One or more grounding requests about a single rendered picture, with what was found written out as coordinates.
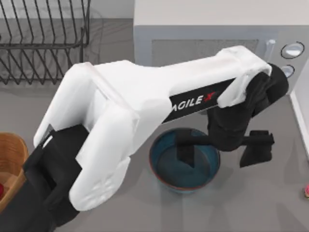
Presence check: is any dark blue bowl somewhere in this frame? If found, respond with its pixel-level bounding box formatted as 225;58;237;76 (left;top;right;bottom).
149;128;221;195

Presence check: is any small microwave knob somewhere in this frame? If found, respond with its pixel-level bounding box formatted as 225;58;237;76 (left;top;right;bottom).
281;64;295;79

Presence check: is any large microwave knob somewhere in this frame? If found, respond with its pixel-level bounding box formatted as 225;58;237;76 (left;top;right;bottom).
281;41;303;59

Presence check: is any pale microwave oven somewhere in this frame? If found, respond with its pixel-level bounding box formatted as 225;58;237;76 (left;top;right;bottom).
133;0;309;157

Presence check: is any wooden basket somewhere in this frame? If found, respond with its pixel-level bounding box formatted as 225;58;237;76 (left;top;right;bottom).
0;131;29;205

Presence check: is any microwave door handle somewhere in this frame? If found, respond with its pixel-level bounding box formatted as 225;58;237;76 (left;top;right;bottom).
265;39;276;64

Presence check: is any black wire dish rack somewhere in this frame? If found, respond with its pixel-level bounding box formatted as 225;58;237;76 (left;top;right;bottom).
0;0;90;86

